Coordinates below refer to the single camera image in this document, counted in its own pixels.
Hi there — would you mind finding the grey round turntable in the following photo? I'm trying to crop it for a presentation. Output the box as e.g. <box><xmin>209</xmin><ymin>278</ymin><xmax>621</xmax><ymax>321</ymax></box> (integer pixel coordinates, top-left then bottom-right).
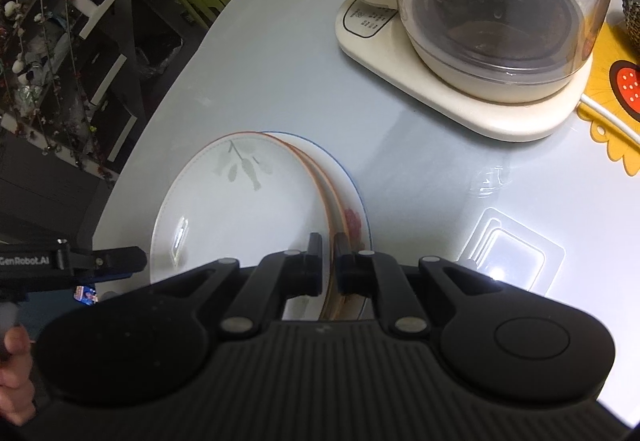
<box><xmin>92</xmin><ymin>0</ymin><xmax>640</xmax><ymax>422</ymax></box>

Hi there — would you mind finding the brown owl figurine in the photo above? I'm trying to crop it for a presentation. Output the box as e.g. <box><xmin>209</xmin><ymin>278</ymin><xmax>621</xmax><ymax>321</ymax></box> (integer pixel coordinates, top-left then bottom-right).
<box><xmin>621</xmin><ymin>0</ymin><xmax>640</xmax><ymax>47</ymax></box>

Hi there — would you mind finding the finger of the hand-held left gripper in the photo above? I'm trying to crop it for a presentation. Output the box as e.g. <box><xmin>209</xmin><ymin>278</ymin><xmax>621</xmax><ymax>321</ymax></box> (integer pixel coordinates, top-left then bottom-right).
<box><xmin>67</xmin><ymin>246</ymin><xmax>149</xmax><ymax>282</ymax></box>

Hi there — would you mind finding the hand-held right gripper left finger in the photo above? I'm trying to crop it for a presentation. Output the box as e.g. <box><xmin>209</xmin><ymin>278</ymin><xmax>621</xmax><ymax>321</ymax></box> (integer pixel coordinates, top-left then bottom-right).
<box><xmin>149</xmin><ymin>232</ymin><xmax>324</xmax><ymax>338</ymax></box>

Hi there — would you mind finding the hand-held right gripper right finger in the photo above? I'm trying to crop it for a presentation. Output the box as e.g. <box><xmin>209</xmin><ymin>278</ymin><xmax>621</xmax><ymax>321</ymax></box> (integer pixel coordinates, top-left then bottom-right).
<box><xmin>333</xmin><ymin>232</ymin><xmax>507</xmax><ymax>340</ymax></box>

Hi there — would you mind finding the person's left hand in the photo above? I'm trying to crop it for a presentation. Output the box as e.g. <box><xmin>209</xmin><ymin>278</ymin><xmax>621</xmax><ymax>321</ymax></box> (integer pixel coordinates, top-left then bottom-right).
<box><xmin>0</xmin><ymin>325</ymin><xmax>36</xmax><ymax>426</ymax></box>

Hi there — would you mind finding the cream kettle base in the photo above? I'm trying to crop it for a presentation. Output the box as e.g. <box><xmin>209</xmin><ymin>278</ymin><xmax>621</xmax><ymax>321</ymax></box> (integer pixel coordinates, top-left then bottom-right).
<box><xmin>334</xmin><ymin>0</ymin><xmax>593</xmax><ymax>142</ymax></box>

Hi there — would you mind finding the black and white shelf unit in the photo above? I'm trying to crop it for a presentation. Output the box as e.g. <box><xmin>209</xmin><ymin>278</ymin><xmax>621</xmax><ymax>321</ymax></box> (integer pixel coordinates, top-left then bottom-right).
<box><xmin>0</xmin><ymin>0</ymin><xmax>151</xmax><ymax>182</ymax></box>

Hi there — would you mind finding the white rose-print plate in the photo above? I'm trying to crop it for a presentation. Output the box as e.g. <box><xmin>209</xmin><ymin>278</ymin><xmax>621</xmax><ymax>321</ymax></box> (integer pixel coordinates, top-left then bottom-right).
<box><xmin>265</xmin><ymin>130</ymin><xmax>375</xmax><ymax>322</ymax></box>

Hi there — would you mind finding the white leaf-print plate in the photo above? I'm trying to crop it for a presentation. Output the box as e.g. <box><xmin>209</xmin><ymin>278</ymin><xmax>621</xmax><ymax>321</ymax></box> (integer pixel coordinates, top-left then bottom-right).
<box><xmin>260</xmin><ymin>133</ymin><xmax>353</xmax><ymax>322</ymax></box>
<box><xmin>149</xmin><ymin>134</ymin><xmax>333</xmax><ymax>322</ymax></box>

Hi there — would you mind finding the white power cable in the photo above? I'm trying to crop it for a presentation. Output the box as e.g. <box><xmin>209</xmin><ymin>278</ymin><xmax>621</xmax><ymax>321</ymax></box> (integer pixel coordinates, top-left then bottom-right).
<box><xmin>579</xmin><ymin>94</ymin><xmax>640</xmax><ymax>144</ymax></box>

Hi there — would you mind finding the yellow flower-shaped coaster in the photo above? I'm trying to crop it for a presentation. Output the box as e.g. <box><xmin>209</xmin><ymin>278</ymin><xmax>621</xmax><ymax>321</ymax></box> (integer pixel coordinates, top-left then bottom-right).
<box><xmin>575</xmin><ymin>18</ymin><xmax>640</xmax><ymax>177</ymax></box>

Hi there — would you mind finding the glass electric kettle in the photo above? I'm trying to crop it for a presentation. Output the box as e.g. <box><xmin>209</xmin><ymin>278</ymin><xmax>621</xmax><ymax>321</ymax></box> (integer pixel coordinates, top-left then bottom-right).
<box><xmin>312</xmin><ymin>0</ymin><xmax>623</xmax><ymax>104</ymax></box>

